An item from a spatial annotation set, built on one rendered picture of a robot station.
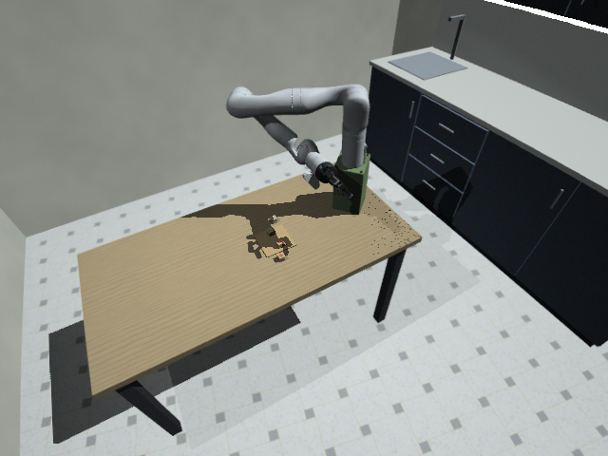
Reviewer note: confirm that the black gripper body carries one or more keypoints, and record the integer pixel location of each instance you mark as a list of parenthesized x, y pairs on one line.
[(320, 176)]

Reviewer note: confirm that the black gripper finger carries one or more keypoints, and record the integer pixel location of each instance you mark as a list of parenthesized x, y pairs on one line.
[(325, 171), (340, 187)]

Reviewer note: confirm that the beige flat mat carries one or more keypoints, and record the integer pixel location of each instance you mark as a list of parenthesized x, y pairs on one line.
[(268, 244)]

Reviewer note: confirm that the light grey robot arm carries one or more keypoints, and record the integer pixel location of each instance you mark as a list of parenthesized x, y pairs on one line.
[(301, 101)]

